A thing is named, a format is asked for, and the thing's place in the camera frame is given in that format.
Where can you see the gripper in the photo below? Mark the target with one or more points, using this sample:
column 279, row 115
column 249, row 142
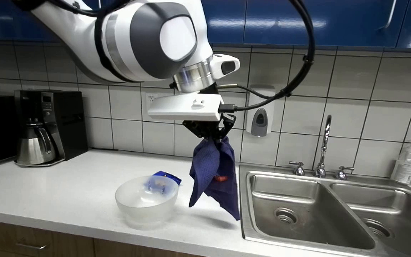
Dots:
column 209, row 88

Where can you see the dark blue towel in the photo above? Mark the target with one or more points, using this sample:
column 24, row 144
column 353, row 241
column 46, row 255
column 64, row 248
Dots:
column 212, row 167

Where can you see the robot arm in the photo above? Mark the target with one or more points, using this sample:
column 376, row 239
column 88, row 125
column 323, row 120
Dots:
column 95, row 43

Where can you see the clear plastic bowl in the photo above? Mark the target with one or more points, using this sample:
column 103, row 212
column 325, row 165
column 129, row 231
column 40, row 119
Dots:
column 145, row 207

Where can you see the blue snack packet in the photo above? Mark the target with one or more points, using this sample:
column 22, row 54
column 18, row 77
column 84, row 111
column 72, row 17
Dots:
column 170, row 176

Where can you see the chrome tap knob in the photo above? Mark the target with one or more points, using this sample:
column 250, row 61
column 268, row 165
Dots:
column 341, row 173
column 298, row 169

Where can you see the steel double sink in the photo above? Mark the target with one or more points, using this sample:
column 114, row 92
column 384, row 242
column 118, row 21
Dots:
column 298, row 200

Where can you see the chrome tap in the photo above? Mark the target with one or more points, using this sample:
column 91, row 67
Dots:
column 322, row 157

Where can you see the black coffee maker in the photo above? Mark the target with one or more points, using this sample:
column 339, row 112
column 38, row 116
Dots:
column 66, row 121

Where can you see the steel coffee carafe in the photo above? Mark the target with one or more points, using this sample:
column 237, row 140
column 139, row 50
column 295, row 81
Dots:
column 34, row 146

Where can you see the wooden drawer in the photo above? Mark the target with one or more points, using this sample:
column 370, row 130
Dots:
column 62, row 242

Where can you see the clear pump bottle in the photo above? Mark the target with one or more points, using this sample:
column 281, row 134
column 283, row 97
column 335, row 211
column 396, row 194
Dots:
column 404, row 166

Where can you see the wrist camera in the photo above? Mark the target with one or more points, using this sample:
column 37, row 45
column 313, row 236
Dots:
column 184, row 107

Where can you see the wall soap dispenser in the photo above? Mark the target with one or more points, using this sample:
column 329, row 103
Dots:
column 260, row 123

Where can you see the blue wall cabinet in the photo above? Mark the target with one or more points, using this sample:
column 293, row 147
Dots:
column 262, row 21

